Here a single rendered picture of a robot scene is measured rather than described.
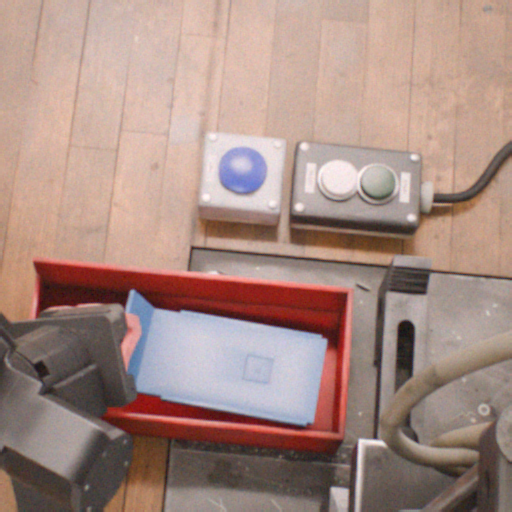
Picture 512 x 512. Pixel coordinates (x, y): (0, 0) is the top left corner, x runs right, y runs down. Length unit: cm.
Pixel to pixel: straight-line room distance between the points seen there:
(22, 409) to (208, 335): 25
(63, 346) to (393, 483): 24
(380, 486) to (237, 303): 31
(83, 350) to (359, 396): 26
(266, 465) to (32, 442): 30
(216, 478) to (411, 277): 22
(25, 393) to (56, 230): 32
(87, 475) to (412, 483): 20
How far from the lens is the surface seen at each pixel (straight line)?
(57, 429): 81
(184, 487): 106
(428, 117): 117
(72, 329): 92
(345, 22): 120
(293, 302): 107
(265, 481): 106
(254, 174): 109
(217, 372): 101
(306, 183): 110
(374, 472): 82
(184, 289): 107
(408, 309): 103
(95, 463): 81
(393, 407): 57
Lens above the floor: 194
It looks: 71 degrees down
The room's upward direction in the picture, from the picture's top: 9 degrees clockwise
